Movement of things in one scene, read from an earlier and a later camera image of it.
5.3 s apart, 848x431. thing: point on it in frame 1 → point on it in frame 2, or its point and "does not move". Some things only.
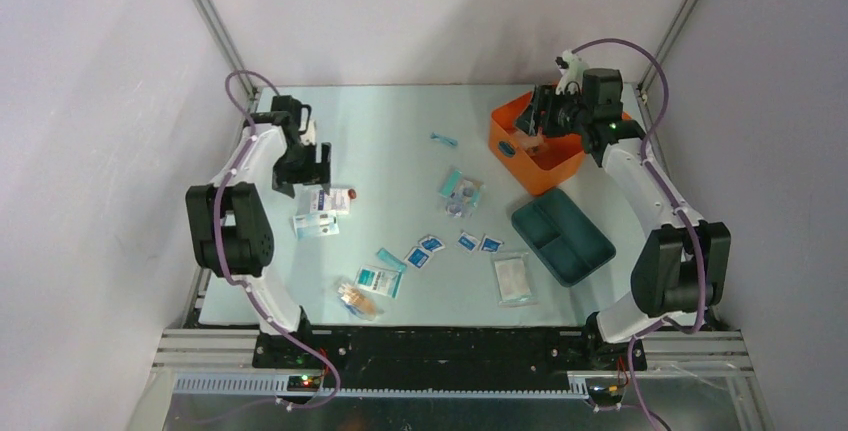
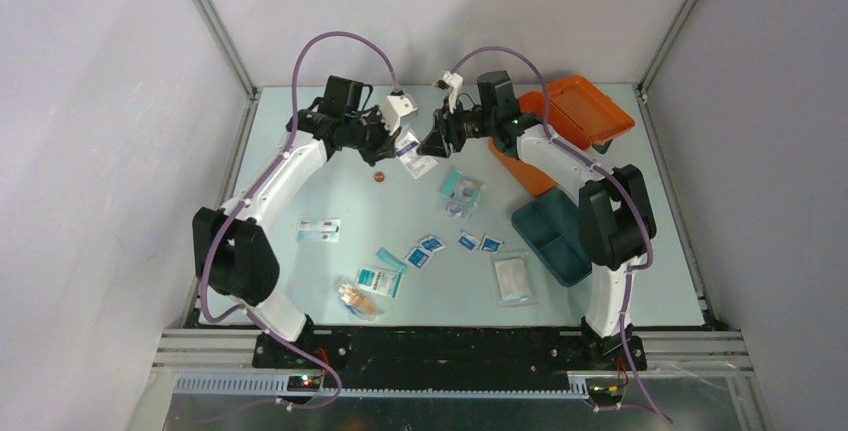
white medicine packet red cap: [338, 200] → [408, 151]
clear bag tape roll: [454, 209] does not move
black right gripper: [546, 99] → [444, 132]
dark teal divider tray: [562, 236] does not move
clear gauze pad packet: [513, 279] does not move
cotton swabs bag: [357, 303] does not move
